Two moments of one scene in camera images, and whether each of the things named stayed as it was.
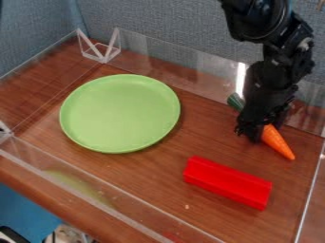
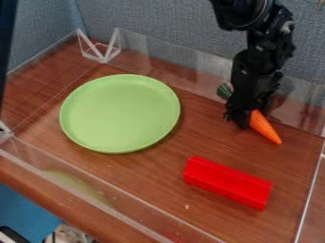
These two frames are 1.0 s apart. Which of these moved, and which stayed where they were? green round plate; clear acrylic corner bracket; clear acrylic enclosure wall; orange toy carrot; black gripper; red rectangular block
Moved: black gripper; orange toy carrot
Stayed: green round plate; red rectangular block; clear acrylic corner bracket; clear acrylic enclosure wall
